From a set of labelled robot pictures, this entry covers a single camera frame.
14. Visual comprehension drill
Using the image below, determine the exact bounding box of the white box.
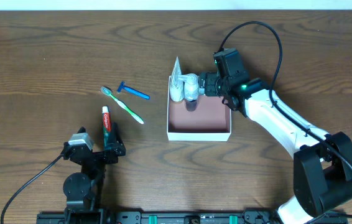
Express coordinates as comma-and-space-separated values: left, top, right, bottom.
166, 75, 232, 142

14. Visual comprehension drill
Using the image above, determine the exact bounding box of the clear pump bottle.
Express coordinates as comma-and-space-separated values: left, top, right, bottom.
178, 73, 200, 112

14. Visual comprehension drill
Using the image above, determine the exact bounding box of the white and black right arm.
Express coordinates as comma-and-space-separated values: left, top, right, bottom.
199, 49, 352, 223

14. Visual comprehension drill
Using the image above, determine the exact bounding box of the white upright tube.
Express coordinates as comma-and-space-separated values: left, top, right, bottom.
169, 57, 184, 102

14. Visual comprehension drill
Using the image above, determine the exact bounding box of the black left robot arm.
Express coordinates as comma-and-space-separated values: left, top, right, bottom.
62, 122, 126, 223

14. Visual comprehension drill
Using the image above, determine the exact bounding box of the red and green toothpaste tube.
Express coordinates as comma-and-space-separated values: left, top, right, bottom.
102, 106, 111, 148

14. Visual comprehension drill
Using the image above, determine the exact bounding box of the green and white toothbrush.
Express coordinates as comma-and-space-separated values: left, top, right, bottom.
100, 86, 144, 124

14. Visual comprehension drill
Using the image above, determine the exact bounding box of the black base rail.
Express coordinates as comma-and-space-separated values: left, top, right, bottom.
36, 209, 282, 224

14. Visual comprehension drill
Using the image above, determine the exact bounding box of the blue disposable razor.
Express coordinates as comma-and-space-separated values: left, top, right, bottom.
117, 81, 150, 100

